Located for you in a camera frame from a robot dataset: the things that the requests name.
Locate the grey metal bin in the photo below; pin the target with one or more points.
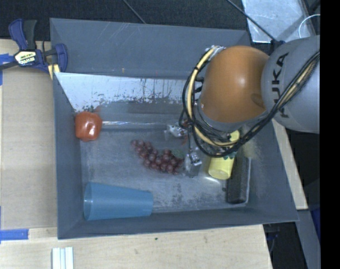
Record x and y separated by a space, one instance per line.
125 49

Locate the yellow cup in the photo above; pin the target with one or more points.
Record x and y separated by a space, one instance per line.
220 168

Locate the blue plastic cup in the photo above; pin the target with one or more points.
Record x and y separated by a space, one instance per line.
116 202

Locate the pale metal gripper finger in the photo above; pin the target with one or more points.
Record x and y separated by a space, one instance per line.
174 130
193 162

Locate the dark red toy grapes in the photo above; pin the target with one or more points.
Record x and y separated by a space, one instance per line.
158 158

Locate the dark green flat block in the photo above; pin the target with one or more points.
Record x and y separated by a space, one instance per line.
238 181

